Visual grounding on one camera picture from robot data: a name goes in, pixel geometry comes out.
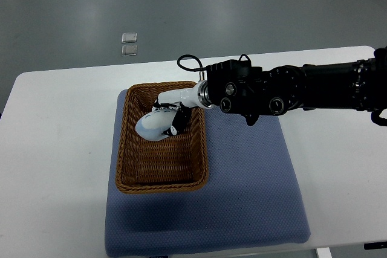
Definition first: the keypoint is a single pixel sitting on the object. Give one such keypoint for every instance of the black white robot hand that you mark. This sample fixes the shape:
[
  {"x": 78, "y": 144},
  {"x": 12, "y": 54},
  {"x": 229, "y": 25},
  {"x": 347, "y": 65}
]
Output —
[{"x": 196, "y": 97}]

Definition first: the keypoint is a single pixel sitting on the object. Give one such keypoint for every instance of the blue white plush toy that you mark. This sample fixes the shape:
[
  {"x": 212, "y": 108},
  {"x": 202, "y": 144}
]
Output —
[{"x": 157, "y": 125}]

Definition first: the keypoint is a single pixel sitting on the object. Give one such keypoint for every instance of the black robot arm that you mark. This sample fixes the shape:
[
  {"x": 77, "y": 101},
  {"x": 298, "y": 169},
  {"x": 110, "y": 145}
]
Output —
[{"x": 238, "y": 87}]

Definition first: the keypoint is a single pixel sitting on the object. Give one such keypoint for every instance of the brown wicker basket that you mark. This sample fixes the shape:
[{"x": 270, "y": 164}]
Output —
[{"x": 174, "y": 164}]

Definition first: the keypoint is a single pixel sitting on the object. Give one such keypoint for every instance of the upper metal floor plate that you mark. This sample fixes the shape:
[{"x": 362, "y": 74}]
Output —
[{"x": 130, "y": 37}]

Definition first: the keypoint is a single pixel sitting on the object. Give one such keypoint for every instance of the blue quilted mat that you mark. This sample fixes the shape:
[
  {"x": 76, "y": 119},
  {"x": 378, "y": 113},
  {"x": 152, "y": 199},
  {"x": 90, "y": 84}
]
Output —
[{"x": 251, "y": 199}]

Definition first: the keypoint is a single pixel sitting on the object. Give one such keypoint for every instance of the white table leg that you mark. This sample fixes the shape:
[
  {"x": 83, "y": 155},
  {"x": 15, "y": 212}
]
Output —
[{"x": 323, "y": 252}]

